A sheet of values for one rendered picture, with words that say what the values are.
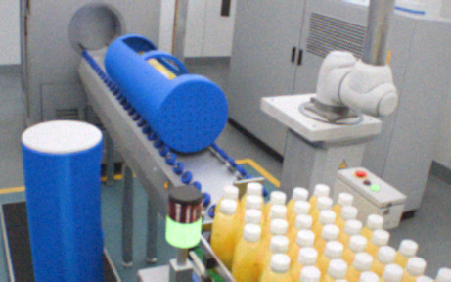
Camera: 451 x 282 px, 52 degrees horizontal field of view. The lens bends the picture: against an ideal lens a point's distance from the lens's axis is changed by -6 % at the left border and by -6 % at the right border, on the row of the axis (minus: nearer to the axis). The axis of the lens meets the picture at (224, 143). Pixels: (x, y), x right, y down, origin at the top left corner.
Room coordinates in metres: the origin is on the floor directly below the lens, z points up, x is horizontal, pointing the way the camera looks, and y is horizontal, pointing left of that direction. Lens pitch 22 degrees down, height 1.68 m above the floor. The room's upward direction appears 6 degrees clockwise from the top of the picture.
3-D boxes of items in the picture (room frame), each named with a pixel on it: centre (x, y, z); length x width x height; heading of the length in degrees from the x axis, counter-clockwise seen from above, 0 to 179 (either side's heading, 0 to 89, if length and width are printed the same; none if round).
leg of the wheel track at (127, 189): (2.19, 0.47, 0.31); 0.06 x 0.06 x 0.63; 28
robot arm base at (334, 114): (2.05, -0.44, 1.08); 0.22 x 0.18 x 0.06; 36
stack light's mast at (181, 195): (0.79, 0.06, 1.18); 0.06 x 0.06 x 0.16
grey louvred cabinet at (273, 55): (3.87, -0.71, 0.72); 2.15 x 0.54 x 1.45; 29
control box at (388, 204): (1.25, -0.43, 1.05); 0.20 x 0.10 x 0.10; 28
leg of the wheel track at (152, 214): (2.26, 0.34, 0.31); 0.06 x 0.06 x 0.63; 28
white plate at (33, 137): (1.52, 0.56, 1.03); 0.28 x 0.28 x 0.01
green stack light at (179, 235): (0.79, 0.06, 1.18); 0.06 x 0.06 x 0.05
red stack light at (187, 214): (0.79, 0.06, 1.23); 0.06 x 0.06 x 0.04
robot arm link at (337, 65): (2.02, -0.46, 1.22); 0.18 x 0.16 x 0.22; 30
